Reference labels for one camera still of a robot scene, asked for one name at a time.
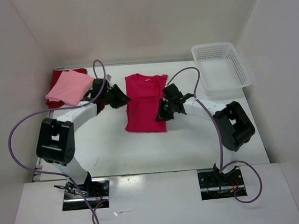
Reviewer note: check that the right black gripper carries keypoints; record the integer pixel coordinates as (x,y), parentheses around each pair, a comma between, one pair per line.
(161,116)

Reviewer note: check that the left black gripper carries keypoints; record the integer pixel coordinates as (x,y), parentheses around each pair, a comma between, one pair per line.
(121,99)

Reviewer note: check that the magenta t shirt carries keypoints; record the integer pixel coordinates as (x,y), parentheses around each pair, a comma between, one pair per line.
(145,93)

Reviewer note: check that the light pink t shirt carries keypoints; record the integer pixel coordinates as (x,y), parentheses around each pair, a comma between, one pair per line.
(69,89)

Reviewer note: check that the dark red t shirt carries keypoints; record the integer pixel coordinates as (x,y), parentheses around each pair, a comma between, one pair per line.
(58,97)

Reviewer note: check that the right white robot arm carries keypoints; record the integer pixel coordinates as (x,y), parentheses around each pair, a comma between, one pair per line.
(233,126)

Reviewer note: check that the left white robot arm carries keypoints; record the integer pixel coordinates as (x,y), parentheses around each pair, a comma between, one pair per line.
(56,143)

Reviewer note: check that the white plastic basket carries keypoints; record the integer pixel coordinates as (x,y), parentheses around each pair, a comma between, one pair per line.
(221,67)

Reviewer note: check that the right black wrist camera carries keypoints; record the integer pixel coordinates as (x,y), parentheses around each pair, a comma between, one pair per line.
(172,93)

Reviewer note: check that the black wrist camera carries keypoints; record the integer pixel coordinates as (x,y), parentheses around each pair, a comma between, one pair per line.
(99,86)
(172,93)

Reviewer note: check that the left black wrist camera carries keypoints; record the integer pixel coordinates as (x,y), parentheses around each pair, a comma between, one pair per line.
(99,86)

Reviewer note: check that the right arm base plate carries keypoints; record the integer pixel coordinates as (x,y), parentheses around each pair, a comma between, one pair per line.
(211,188)

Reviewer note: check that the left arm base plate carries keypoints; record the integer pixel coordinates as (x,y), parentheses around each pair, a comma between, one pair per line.
(72,199)

